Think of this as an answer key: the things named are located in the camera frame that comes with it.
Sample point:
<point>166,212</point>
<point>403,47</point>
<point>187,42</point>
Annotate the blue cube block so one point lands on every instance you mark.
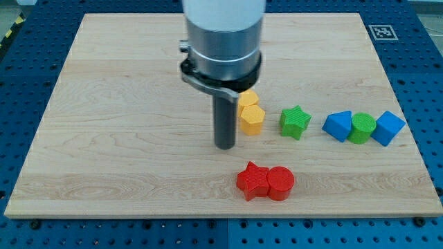
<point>388,125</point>

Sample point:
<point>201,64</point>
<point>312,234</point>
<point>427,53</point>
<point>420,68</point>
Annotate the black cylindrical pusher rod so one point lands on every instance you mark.
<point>224,119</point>

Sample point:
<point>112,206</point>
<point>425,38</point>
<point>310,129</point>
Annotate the yellow block rear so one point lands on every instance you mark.
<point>246,98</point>

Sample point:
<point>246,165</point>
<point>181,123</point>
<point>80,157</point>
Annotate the green cylinder block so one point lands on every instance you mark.
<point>362,126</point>

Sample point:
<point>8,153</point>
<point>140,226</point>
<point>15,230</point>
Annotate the red cylinder block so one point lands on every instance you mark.
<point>281,181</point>

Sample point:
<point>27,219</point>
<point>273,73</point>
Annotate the yellow hexagon block front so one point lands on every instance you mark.
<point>251,120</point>

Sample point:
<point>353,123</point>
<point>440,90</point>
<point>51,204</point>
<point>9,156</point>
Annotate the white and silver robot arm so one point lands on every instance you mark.
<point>223,46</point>

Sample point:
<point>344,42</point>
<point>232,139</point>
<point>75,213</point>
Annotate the blue triangle block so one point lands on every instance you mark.
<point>338,125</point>

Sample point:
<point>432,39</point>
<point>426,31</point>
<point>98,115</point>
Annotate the red star block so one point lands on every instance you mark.
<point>253,182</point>

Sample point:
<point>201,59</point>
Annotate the green star block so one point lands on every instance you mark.
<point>294,122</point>

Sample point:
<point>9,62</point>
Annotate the light wooden board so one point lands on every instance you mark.
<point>123,137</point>

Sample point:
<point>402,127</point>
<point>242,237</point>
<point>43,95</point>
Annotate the white fiducial marker tag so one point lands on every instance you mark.
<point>383,32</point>

